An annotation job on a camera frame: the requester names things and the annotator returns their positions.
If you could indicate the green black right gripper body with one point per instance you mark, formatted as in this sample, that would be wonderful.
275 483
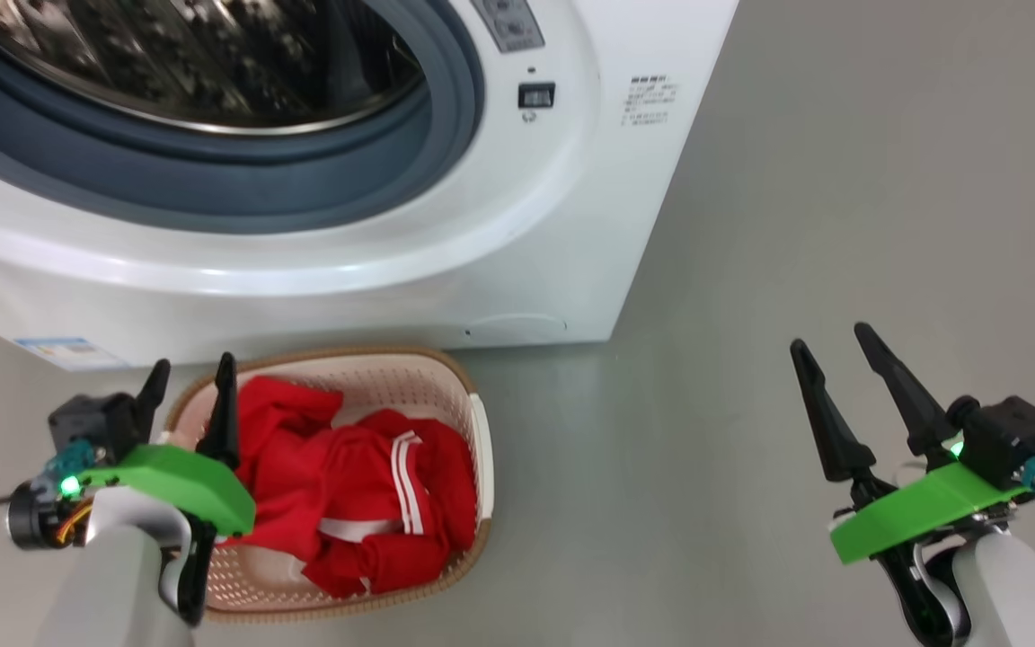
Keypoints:
922 512

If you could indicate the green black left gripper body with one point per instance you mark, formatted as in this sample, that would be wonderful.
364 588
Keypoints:
194 490

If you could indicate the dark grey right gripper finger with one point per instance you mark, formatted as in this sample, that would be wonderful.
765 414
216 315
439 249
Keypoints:
832 431
917 413

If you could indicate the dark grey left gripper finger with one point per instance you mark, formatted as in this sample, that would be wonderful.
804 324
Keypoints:
152 400
223 422

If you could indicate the red clothing with white stripes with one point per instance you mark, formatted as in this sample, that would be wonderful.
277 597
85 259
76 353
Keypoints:
365 485

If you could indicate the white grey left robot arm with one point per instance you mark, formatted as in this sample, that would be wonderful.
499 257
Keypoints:
113 584

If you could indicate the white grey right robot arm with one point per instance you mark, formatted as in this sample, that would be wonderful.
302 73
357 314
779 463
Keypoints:
1021 593

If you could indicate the cream perforated laundry basket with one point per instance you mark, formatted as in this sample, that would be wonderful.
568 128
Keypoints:
392 382

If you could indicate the grey rubber door seal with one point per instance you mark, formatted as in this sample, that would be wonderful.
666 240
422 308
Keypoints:
212 180

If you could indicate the white front-load washing machine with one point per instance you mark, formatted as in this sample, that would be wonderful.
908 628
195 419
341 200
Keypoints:
446 234

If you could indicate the blue white energy label sticker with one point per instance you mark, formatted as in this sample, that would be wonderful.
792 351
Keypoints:
68 352

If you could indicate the stainless steel washer drum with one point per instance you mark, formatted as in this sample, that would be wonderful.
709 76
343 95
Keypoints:
212 54

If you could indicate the printed text label on washer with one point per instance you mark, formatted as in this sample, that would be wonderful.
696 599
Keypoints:
652 101

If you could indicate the grey washer control panel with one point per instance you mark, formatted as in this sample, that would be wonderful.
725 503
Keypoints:
508 22

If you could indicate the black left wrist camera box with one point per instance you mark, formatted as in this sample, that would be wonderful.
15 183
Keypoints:
91 418

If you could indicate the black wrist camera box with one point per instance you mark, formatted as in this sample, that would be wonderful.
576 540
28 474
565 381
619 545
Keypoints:
91 418
1012 436

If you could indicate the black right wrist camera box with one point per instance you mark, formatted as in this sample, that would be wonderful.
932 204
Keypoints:
1012 436

